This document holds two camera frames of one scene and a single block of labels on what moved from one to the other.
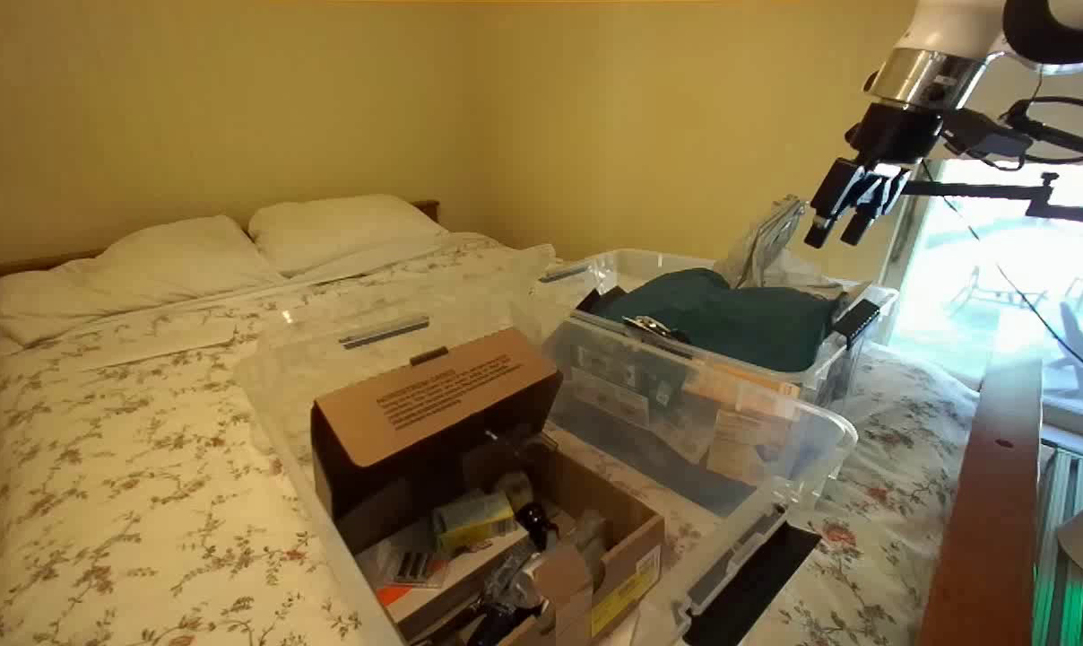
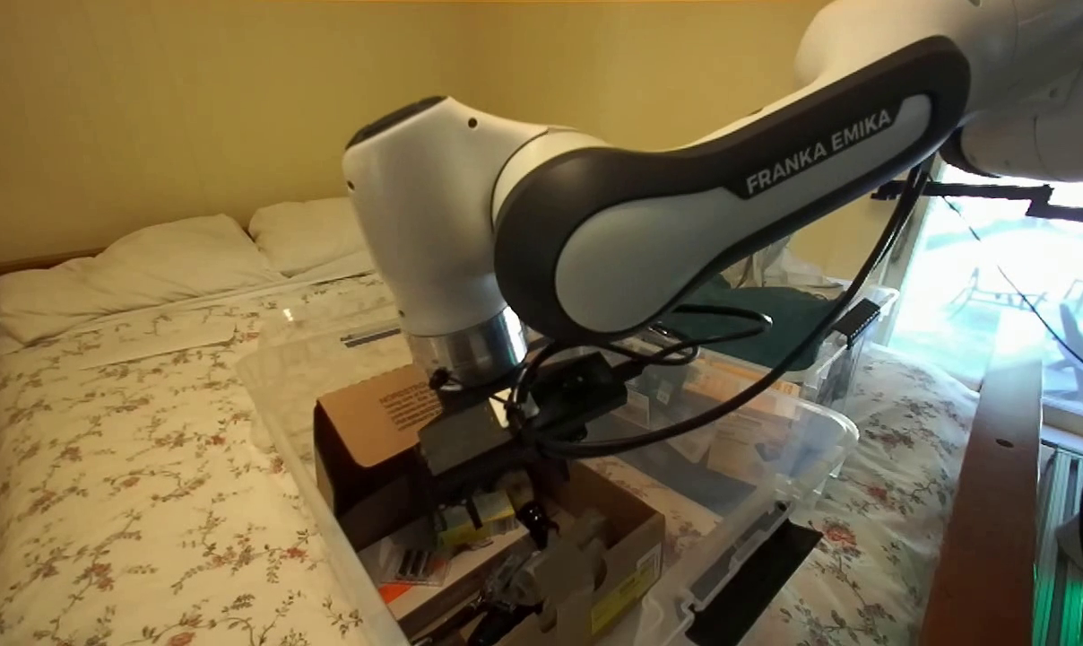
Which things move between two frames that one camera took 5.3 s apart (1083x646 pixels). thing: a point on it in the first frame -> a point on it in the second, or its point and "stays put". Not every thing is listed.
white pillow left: [143, 265] stays put
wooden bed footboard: [986, 567] stays put
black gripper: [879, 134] -> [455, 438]
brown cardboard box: [455, 520] stays put
